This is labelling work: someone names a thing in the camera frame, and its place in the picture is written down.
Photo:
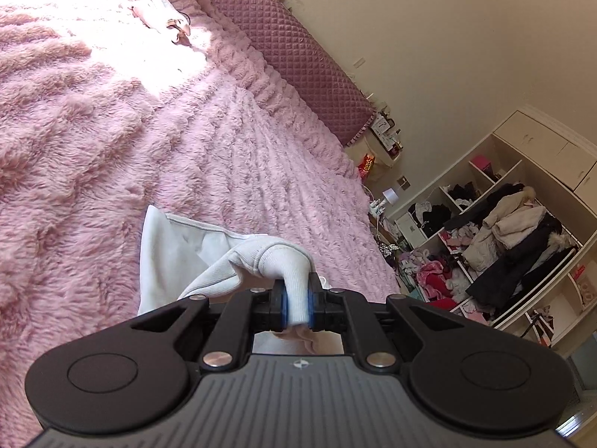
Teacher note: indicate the white printed sweatshirt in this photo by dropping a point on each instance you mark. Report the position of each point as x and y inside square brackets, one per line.
[186, 252]

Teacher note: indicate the red snack bag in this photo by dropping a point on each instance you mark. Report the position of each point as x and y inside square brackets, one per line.
[367, 165]

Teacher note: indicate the white power strip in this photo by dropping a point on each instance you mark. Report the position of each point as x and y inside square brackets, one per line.
[378, 207]

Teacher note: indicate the pink fluffy blanket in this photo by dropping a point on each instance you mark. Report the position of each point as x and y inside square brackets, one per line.
[116, 140]

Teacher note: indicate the wall socket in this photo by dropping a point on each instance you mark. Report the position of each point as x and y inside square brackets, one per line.
[403, 182]

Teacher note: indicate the purple quilted headboard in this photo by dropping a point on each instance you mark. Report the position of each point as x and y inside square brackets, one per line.
[298, 51]

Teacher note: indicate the beige coat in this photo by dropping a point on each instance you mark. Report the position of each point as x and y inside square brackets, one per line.
[508, 224]

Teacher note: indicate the black coat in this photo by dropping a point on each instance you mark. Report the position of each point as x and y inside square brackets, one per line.
[517, 266]

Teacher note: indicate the bedside shelf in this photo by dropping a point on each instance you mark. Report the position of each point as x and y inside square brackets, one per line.
[385, 137]

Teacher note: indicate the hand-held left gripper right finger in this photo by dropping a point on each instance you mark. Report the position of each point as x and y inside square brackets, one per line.
[314, 310]

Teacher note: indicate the open wardrobe with clothes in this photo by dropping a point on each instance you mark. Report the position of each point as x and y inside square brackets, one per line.
[536, 149]

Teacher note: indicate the pile of red pink clothes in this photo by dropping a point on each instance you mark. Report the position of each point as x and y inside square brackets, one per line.
[433, 280]

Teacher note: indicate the pink box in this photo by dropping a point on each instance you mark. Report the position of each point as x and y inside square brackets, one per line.
[484, 164]

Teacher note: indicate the white table lamp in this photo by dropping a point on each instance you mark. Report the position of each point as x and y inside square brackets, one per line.
[389, 196]

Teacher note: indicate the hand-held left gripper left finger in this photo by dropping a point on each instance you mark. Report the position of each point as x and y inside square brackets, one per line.
[279, 308]

